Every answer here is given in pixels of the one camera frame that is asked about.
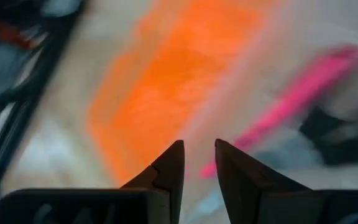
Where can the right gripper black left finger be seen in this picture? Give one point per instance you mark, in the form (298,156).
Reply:
(160,186)

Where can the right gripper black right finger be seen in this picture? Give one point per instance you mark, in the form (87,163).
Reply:
(244,186)

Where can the pink highlighter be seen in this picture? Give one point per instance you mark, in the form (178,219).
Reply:
(291,99)

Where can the orange supply box lid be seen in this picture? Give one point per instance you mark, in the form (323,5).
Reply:
(166,77)

